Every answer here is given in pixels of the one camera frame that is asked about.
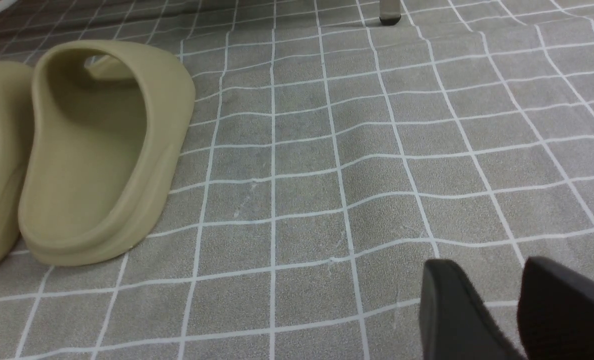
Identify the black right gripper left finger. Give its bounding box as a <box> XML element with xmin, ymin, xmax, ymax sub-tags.
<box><xmin>419</xmin><ymin>259</ymin><xmax>524</xmax><ymax>360</ymax></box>

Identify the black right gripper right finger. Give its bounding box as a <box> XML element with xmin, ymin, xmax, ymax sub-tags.
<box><xmin>517</xmin><ymin>256</ymin><xmax>594</xmax><ymax>360</ymax></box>

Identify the stainless steel shoe rack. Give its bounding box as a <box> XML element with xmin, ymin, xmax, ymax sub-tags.
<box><xmin>379</xmin><ymin>0</ymin><xmax>402</xmax><ymax>27</ymax></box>

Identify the grey checked tablecloth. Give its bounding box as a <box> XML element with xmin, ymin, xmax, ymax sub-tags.
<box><xmin>0</xmin><ymin>0</ymin><xmax>594</xmax><ymax>360</ymax></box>

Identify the olive green slipper right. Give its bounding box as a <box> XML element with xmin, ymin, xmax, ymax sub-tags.
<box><xmin>18</xmin><ymin>39</ymin><xmax>196</xmax><ymax>267</ymax></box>

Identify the olive green slipper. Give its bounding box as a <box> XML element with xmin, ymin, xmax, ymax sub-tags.
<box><xmin>18</xmin><ymin>39</ymin><xmax>196</xmax><ymax>267</ymax></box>
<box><xmin>0</xmin><ymin>60</ymin><xmax>34</xmax><ymax>262</ymax></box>

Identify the olive green slipper left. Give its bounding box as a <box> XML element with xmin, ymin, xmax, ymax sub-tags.
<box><xmin>0</xmin><ymin>60</ymin><xmax>34</xmax><ymax>262</ymax></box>

